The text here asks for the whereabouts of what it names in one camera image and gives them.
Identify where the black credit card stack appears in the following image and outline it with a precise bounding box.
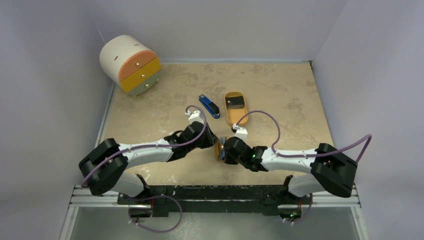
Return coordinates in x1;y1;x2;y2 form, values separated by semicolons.
225;95;245;110

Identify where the orange oval tray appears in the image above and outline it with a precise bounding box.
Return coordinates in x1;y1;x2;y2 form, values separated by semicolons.
224;91;248;127

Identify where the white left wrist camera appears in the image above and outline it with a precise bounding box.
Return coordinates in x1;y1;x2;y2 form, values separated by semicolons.
185;110;204;125

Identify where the white round mini drawer chest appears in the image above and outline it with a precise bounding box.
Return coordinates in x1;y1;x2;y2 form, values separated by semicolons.
99;35;162;96

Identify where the blue black stapler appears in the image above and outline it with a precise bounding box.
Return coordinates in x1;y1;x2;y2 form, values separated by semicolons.
198;94;221;119

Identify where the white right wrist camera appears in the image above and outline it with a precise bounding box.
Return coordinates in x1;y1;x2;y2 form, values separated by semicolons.
231;123;248;141

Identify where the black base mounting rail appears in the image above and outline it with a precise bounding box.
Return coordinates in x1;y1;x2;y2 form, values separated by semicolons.
117;185;311;219

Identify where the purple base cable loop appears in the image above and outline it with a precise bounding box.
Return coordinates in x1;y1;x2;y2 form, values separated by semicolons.
128;193;185;234

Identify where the orange leather card holder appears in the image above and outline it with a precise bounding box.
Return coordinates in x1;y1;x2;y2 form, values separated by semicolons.
214;136;228;163

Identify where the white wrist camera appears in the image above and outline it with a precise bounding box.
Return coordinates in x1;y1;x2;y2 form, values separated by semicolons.
185;110;204;125
231;123;248;141

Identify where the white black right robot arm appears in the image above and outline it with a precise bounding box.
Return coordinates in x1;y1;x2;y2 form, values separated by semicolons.
218;137;358;204

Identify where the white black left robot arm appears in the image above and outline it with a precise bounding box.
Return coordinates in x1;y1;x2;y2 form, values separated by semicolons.
78;121;218;205

